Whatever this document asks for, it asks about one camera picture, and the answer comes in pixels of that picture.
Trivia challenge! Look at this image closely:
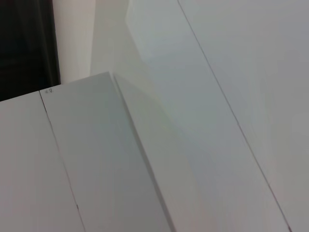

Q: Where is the black curtain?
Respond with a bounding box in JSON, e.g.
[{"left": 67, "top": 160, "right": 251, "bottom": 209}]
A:
[{"left": 0, "top": 0, "right": 61, "bottom": 102}]

